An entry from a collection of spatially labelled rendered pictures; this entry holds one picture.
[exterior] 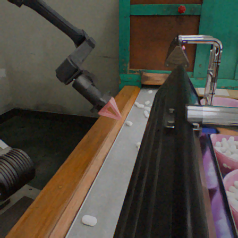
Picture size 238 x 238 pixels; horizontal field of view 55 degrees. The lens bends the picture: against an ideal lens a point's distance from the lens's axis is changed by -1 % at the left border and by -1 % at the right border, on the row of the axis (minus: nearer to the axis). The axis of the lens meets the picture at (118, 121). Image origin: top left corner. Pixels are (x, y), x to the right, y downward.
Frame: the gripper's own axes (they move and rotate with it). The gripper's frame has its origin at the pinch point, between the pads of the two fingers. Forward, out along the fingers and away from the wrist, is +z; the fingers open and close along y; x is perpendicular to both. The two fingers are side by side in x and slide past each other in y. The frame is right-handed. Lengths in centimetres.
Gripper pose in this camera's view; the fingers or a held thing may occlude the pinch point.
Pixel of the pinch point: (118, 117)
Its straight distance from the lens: 82.8
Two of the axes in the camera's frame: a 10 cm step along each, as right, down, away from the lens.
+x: -6.2, 6.4, 4.5
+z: 7.4, 6.6, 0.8
